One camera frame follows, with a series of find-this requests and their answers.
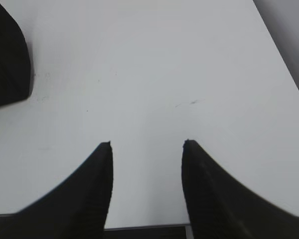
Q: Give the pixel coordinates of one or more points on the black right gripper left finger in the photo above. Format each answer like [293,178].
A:
[75,209]

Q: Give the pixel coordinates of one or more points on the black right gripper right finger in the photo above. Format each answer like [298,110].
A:
[220,207]

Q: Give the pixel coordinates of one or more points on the black canvas tote bag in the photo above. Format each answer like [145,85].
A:
[15,65]

